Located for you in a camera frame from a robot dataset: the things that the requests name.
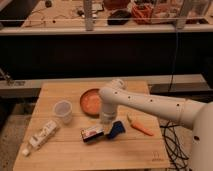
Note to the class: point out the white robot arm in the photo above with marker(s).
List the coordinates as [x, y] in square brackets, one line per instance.
[194, 115]

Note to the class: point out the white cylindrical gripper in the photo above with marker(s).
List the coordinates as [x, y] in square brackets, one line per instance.
[108, 113]

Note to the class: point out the metal clamp at left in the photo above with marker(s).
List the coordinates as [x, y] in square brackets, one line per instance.
[9, 80]

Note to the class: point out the black object on shelf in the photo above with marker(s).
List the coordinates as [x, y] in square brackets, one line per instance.
[119, 17]

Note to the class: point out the boxed eraser with dark sleeve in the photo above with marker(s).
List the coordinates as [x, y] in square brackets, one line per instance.
[92, 133]

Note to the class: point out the clear plastic cup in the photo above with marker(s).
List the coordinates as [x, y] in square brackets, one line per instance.
[63, 110]

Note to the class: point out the wooden board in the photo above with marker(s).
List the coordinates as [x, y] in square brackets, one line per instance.
[67, 152]

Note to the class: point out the orange object on shelf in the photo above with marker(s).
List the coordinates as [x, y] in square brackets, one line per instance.
[141, 15]

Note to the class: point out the orange round plate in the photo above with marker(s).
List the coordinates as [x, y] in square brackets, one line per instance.
[90, 102]

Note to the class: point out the metal shelf post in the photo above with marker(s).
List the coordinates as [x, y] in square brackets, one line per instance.
[87, 5]

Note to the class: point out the white clear plastic bottle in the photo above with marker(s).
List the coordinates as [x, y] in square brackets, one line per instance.
[38, 139]

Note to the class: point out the orange toy carrot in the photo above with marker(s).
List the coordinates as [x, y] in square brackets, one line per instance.
[138, 126]

